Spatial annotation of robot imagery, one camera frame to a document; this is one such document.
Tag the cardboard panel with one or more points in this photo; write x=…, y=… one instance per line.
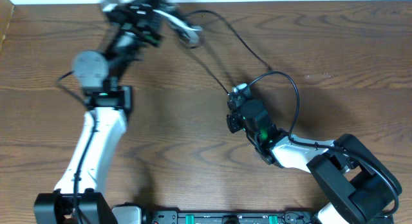
x=6, y=13

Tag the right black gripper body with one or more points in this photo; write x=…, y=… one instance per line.
x=234, y=112

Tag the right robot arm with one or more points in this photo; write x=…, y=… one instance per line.
x=358, y=186

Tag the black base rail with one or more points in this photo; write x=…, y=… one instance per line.
x=241, y=217

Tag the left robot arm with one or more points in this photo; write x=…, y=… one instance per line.
x=78, y=196

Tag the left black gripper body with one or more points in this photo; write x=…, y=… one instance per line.
x=149, y=17

